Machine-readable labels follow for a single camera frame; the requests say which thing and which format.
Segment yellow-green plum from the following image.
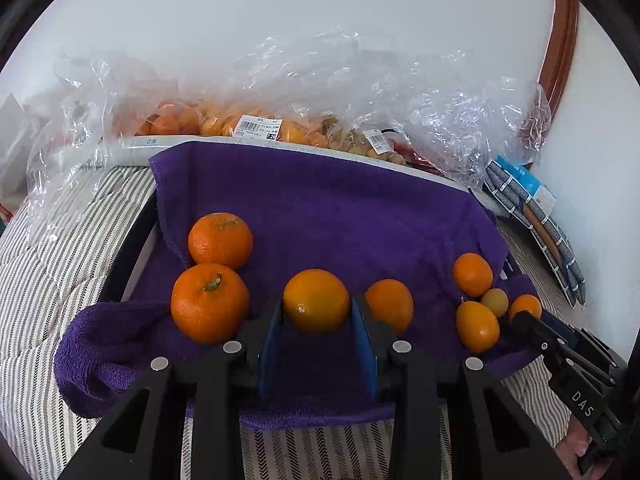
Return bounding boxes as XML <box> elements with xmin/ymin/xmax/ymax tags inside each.
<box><xmin>480</xmin><ymin>287</ymin><xmax>510</xmax><ymax>318</ymax></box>

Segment oval orange citrus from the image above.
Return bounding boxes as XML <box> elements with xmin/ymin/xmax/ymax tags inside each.
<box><xmin>456</xmin><ymin>301</ymin><xmax>500</xmax><ymax>353</ymax></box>

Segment large orange mandarin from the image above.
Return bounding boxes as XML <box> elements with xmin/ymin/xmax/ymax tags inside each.
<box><xmin>451</xmin><ymin>252</ymin><xmax>494</xmax><ymax>298</ymax></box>

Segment small orange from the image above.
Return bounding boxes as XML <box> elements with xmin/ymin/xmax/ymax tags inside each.
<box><xmin>188</xmin><ymin>212</ymin><xmax>254</xmax><ymax>270</ymax></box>

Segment person's right hand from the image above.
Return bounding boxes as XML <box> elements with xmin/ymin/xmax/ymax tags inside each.
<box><xmin>555</xmin><ymin>416</ymin><xmax>591</xmax><ymax>479</ymax></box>

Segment blue checked folded cloth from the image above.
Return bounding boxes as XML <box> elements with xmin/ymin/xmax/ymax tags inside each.
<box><xmin>485</xmin><ymin>159</ymin><xmax>587</xmax><ymax>307</ymax></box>

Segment orange mandarin back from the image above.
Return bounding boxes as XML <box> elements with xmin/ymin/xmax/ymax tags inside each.
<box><xmin>364</xmin><ymin>278</ymin><xmax>414</xmax><ymax>335</ymax></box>

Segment blue white tissue pack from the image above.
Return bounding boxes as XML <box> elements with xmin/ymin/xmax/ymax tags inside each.
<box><xmin>497</xmin><ymin>155</ymin><xmax>556</xmax><ymax>223</ymax></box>

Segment striped bed quilt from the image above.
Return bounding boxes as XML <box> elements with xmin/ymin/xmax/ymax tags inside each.
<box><xmin>1</xmin><ymin>167</ymin><xmax>550</xmax><ymax>479</ymax></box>

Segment purple towel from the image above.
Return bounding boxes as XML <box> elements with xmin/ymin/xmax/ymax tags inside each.
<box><xmin>54</xmin><ymin>142</ymin><xmax>509</xmax><ymax>418</ymax></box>

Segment white tray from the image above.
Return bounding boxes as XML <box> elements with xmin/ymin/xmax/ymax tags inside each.
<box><xmin>60</xmin><ymin>134</ymin><xmax>507</xmax><ymax>212</ymax></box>

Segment bagged oranges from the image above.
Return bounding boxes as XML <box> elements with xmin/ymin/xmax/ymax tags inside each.
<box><xmin>134</xmin><ymin>101</ymin><xmax>406</xmax><ymax>165</ymax></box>

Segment white plastic bag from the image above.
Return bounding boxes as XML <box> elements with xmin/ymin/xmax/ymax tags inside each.
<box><xmin>0</xmin><ymin>94</ymin><xmax>37</xmax><ymax>214</ymax></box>

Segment clear plastic bags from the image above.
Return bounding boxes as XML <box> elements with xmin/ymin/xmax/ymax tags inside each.
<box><xmin>26</xmin><ymin>29</ymin><xmax>551</xmax><ymax>237</ymax></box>

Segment brown wooden door frame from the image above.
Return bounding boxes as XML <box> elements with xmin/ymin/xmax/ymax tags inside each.
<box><xmin>538</xmin><ymin>0</ymin><xmax>579</xmax><ymax>116</ymax></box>

